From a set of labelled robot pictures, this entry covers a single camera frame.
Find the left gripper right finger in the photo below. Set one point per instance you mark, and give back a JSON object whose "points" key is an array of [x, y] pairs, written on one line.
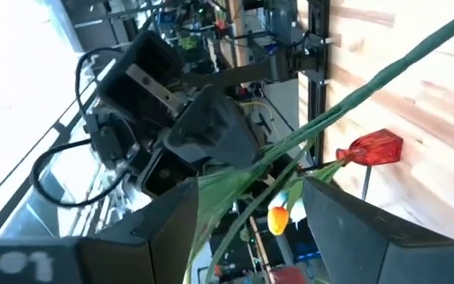
{"points": [[369, 244]]}

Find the black artificial tulip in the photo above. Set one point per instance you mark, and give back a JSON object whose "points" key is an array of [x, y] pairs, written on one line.
{"points": [[369, 84]]}

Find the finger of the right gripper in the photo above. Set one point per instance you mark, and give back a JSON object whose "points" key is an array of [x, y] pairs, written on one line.
{"points": [[211, 126], [280, 169]]}

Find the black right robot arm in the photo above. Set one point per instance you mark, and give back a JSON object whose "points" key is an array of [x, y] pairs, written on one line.
{"points": [[235, 75]]}

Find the red ribbed glass vase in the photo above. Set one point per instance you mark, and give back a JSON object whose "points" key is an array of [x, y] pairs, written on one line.
{"points": [[376, 148]]}

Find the yellow and red artificial tulip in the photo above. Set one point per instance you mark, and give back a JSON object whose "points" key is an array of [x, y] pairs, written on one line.
{"points": [[278, 221]]}

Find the black aluminium table frame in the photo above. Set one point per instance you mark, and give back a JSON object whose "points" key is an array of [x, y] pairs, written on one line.
{"points": [[317, 110]]}

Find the white and blue artificial tulip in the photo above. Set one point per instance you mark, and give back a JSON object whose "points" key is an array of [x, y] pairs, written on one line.
{"points": [[282, 197]]}

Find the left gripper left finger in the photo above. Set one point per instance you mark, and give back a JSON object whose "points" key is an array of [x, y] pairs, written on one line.
{"points": [[132, 244]]}

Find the pale white artificial tulip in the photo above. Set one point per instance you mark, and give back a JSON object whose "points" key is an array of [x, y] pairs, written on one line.
{"points": [[298, 211]]}

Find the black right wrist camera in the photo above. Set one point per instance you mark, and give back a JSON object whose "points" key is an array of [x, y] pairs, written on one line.
{"points": [[109, 136]]}

